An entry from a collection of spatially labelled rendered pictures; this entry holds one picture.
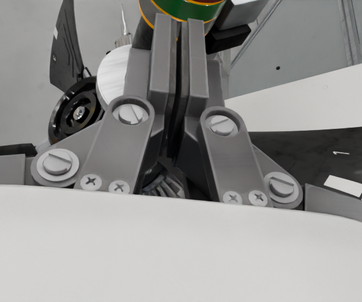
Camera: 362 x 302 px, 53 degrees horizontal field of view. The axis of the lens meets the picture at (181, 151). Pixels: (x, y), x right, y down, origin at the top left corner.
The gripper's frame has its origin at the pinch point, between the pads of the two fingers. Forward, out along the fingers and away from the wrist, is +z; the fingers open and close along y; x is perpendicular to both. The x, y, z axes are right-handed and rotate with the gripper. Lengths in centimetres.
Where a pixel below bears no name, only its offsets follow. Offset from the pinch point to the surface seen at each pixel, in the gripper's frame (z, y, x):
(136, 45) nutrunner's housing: 9.8, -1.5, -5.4
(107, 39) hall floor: 172, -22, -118
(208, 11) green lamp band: 7.4, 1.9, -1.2
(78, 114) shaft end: 25.9, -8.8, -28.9
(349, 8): 103, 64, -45
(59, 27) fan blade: 56, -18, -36
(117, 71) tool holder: 11.8, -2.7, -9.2
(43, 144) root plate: 28, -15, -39
